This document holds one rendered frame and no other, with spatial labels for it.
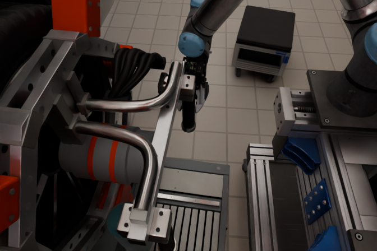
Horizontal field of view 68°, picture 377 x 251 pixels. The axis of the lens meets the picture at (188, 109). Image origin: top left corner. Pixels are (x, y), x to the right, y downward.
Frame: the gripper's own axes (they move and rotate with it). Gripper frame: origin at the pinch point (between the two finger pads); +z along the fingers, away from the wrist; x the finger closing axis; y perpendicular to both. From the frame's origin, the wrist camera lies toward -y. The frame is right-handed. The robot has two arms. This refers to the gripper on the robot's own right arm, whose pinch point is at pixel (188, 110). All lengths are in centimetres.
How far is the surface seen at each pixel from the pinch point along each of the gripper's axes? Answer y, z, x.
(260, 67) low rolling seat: -69, -95, 35
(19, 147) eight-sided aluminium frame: 26.6, 30.6, -20.8
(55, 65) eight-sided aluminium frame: 28.8, 15.5, -21.1
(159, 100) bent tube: 18.0, 12.1, -4.4
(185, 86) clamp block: 11.9, 2.0, -0.5
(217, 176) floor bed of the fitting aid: -75, -15, 14
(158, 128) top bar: 14.9, 16.9, -3.8
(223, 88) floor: -83, -85, 13
